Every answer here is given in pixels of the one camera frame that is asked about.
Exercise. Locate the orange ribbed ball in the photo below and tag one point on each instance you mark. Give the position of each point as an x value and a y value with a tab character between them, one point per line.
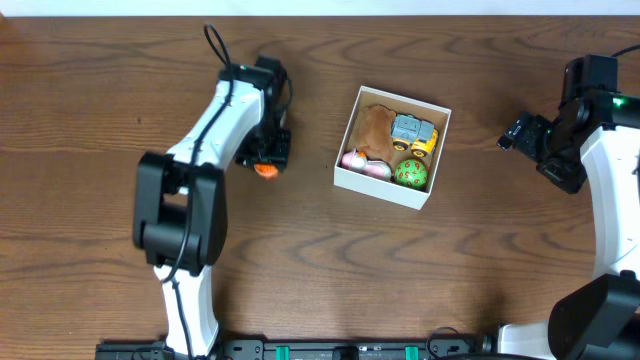
267	171

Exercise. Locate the green numbered dice ball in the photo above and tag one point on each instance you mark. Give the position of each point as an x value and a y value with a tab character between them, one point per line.
411	173

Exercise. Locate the white pink toy chicken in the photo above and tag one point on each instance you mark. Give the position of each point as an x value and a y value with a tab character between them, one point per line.
358	162

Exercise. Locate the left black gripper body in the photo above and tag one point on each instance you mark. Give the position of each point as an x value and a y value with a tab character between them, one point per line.
270	151

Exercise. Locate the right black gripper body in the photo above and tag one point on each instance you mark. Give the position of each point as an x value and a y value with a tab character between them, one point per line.
523	134

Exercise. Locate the white cardboard box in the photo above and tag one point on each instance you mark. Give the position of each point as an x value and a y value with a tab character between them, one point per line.
389	190

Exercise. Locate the yellow grey toy truck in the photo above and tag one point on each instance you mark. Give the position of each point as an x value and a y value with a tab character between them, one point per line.
414	134

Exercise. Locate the brown plush bear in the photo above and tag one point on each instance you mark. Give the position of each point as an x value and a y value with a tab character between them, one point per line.
372	133

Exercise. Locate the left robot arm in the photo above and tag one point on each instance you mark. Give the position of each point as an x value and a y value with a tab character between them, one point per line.
180	208

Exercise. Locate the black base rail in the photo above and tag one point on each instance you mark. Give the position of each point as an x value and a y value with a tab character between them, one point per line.
440	347

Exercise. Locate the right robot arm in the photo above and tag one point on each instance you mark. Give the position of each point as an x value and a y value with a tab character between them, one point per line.
594	140

